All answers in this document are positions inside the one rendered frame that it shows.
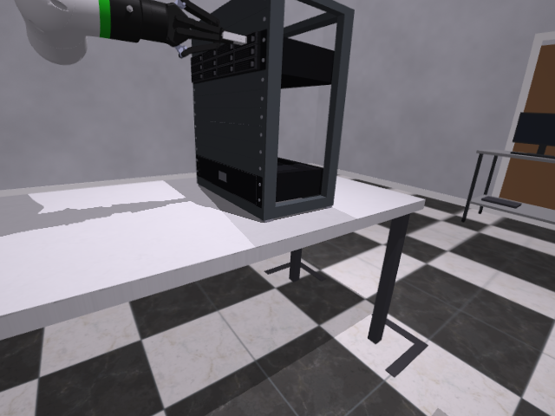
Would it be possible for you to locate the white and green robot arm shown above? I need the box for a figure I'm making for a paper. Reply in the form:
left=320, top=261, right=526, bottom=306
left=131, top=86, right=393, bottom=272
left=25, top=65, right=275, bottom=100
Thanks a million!
left=15, top=0, right=142, bottom=65

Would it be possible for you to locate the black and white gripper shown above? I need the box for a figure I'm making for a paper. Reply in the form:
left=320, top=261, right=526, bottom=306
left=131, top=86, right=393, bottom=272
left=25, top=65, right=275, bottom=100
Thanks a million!
left=140, top=0, right=247, bottom=58

